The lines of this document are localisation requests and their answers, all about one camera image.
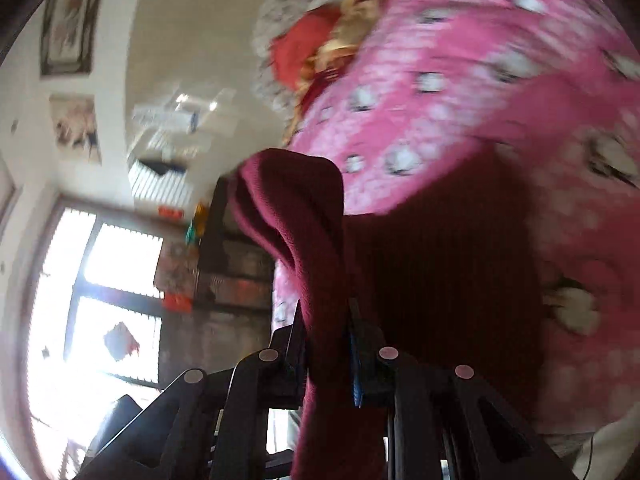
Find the maroon sweater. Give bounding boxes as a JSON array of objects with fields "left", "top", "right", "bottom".
[{"left": 227, "top": 147, "right": 546, "bottom": 480}]

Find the framed wall picture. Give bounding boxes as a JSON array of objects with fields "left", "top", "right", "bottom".
[{"left": 40, "top": 0, "right": 108, "bottom": 78}]

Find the pink penguin print blanket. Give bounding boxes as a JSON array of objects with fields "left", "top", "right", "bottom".
[{"left": 272, "top": 0, "right": 640, "bottom": 436}]

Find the dark wooden cabinet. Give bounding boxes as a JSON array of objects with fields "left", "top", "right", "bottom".
[{"left": 155, "top": 180, "right": 276, "bottom": 391}]

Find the unframed wall picture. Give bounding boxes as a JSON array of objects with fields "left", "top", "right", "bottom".
[{"left": 49, "top": 94, "right": 103, "bottom": 166}]

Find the grey floral bedding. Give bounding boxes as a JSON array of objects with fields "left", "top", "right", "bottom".
[{"left": 252, "top": 0, "right": 361, "bottom": 126}]

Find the dark hanging cloth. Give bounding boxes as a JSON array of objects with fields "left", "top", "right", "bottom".
[{"left": 137, "top": 157, "right": 181, "bottom": 178}]

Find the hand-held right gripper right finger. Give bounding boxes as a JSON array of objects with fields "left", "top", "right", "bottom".
[{"left": 347, "top": 297, "right": 581, "bottom": 480}]

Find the gold satin cloth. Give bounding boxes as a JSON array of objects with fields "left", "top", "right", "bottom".
[{"left": 300, "top": 0, "right": 426, "bottom": 111}]

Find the window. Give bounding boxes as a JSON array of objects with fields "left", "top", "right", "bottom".
[{"left": 25, "top": 200, "right": 166, "bottom": 461}]

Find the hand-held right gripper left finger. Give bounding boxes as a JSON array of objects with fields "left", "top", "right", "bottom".
[{"left": 85, "top": 300, "right": 308, "bottom": 480}]

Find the wall calendar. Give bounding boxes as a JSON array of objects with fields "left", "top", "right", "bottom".
[{"left": 132, "top": 90, "right": 236, "bottom": 136}]

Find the red heart pillow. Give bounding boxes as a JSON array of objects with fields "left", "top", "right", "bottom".
[{"left": 270, "top": 10, "right": 346, "bottom": 96}]

